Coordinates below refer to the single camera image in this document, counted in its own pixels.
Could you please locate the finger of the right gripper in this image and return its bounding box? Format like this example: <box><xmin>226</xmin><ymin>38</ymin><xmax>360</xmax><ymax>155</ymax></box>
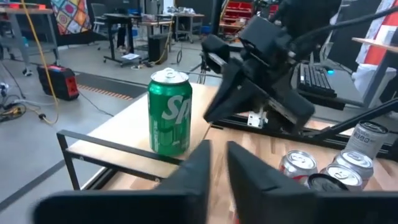
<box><xmin>216</xmin><ymin>59</ymin><xmax>247</xmax><ymax>95</ymax></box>
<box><xmin>203</xmin><ymin>79</ymin><xmax>272</xmax><ymax>124</ymax></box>

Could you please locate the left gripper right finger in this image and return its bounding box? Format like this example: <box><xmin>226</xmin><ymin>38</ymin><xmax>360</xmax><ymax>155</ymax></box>
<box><xmin>226</xmin><ymin>141</ymin><xmax>398</xmax><ymax>224</ymax></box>

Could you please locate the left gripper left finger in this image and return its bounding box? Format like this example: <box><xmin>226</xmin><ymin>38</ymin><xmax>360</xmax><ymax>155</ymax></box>
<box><xmin>32</xmin><ymin>139</ymin><xmax>213</xmax><ymax>224</ymax></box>

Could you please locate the green Sprite can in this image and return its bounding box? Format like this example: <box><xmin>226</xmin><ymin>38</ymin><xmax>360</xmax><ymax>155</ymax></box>
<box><xmin>147</xmin><ymin>67</ymin><xmax>193</xmax><ymax>157</ymax></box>

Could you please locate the red storage bin rack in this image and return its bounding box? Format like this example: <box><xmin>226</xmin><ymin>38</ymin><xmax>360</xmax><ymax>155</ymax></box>
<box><xmin>219</xmin><ymin>0</ymin><xmax>254</xmax><ymax>35</ymax></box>

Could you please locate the black computer keyboard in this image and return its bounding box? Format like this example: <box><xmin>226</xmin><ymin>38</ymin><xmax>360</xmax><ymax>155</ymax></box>
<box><xmin>297</xmin><ymin>63</ymin><xmax>338</xmax><ymax>98</ymax></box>

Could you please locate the black computer tower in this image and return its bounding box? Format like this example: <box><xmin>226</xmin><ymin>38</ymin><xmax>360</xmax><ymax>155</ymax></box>
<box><xmin>147</xmin><ymin>34</ymin><xmax>169</xmax><ymax>65</ymax></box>

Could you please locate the black mat with orange stripes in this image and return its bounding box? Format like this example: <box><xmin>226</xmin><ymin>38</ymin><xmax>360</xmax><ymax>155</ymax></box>
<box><xmin>76</xmin><ymin>73</ymin><xmax>147</xmax><ymax>101</ymax></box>

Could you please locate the black rolling desk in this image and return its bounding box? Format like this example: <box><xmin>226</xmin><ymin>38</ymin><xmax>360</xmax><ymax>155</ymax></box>
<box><xmin>103</xmin><ymin>12</ymin><xmax>142</xmax><ymax>67</ymax></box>

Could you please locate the red black power station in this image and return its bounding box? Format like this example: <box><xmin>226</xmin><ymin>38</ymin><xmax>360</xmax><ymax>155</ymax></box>
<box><xmin>36</xmin><ymin>64</ymin><xmax>80</xmax><ymax>101</ymax></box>

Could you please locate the colourful patchwork quilt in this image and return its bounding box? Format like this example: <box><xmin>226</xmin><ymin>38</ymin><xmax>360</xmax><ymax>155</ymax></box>
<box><xmin>50</xmin><ymin>0</ymin><xmax>93</xmax><ymax>35</ymax></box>

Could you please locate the grey metal table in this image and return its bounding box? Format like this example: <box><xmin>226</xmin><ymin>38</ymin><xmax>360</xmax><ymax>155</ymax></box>
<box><xmin>0</xmin><ymin>6</ymin><xmax>60</xmax><ymax>75</ymax></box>

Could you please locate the white corner bracket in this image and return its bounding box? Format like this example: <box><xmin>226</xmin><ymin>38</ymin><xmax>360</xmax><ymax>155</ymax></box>
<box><xmin>247</xmin><ymin>110</ymin><xmax>268</xmax><ymax>129</ymax></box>

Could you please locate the black metal table frame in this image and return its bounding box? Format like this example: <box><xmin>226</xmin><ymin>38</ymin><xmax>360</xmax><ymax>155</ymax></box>
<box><xmin>214</xmin><ymin>99</ymin><xmax>398</xmax><ymax>158</ymax></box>

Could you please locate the yellow cable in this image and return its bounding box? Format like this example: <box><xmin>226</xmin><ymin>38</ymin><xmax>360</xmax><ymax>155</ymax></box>
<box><xmin>20</xmin><ymin>0</ymin><xmax>60</xmax><ymax>125</ymax></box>

